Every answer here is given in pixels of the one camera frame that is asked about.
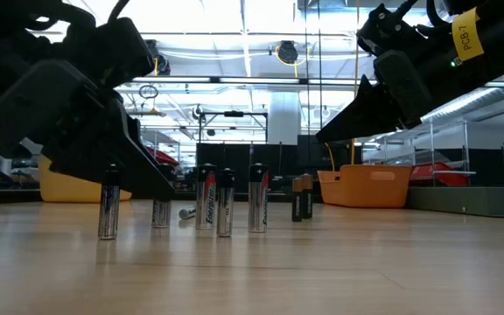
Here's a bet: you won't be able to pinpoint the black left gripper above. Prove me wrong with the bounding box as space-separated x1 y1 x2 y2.
0 59 177 200

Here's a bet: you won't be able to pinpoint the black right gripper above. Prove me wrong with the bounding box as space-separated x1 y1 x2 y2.
315 50 432 144

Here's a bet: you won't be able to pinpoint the silver Energizer AA battery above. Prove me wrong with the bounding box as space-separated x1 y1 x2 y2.
248 163 270 234
151 164 177 228
195 163 217 231

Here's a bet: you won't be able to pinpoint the black copper-top AA battery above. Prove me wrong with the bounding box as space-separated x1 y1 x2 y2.
300 173 314 220

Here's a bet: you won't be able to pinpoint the black copper-top AAA battery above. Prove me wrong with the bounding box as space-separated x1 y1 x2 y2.
291 177 304 222

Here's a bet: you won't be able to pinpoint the red storage bin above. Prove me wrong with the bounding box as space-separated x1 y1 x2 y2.
146 146 179 168
410 161 471 187

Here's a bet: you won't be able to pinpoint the yellow bowl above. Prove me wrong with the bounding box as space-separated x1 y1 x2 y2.
38 157 133 203

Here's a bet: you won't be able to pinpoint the orange plastic bin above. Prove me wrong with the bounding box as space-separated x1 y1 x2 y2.
317 164 413 208

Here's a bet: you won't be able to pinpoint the long ceiling light bar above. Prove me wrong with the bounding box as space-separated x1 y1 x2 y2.
131 76 378 86

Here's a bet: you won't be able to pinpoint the black partition panels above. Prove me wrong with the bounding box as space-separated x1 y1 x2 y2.
195 142 362 193

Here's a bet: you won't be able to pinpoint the yellow PCB-7 label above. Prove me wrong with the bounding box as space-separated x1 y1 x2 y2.
451 7 485 62

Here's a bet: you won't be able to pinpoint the wire shelf rack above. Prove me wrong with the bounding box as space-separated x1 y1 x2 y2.
382 120 472 176

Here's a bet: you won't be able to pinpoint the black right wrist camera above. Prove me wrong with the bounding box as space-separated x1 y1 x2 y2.
356 3 428 58

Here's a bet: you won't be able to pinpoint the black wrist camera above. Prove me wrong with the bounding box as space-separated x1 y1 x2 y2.
356 3 428 58
66 17 156 88

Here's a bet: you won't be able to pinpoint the black ceiling cord reel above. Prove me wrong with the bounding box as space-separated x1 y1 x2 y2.
276 40 299 66

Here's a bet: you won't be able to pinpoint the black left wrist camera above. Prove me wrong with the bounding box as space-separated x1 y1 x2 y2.
66 17 156 88

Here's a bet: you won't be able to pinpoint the black aluminium table frame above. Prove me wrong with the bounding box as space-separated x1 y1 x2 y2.
0 186 323 206

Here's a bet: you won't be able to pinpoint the black metal stand frame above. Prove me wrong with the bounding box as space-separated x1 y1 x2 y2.
197 111 270 144

